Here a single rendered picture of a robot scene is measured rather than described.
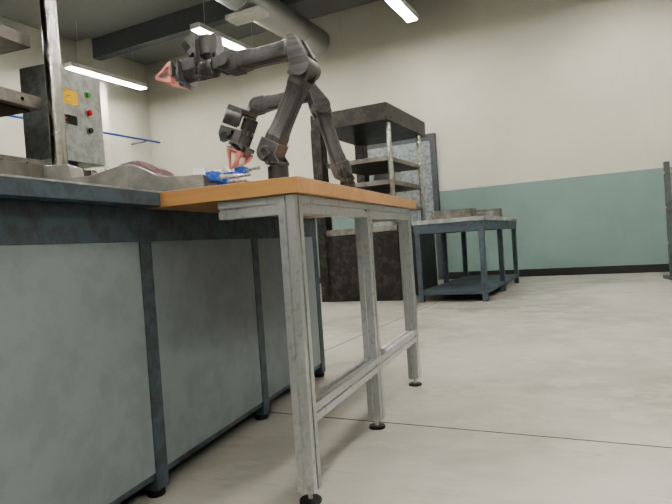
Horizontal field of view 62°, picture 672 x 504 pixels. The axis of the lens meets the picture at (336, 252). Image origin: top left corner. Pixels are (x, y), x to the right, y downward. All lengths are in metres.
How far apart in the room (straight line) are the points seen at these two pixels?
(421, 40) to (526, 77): 1.66
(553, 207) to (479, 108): 1.74
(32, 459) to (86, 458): 0.15
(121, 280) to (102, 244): 0.11
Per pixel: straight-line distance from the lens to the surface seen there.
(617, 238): 8.09
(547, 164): 8.17
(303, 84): 1.67
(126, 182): 1.71
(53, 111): 2.52
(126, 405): 1.50
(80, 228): 1.38
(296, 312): 1.36
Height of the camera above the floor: 0.63
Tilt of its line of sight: 1 degrees down
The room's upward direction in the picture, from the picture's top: 4 degrees counter-clockwise
